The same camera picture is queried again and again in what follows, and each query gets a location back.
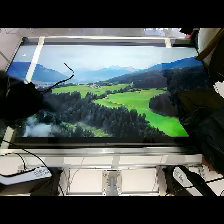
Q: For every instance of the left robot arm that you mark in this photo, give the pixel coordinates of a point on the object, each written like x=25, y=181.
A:
x=18, y=100

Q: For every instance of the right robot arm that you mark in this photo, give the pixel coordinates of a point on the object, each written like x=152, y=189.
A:
x=211, y=140

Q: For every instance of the heap of clothes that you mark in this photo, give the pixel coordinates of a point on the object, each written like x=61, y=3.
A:
x=200, y=98

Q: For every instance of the silver frame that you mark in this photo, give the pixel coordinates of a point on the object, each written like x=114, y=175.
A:
x=111, y=181

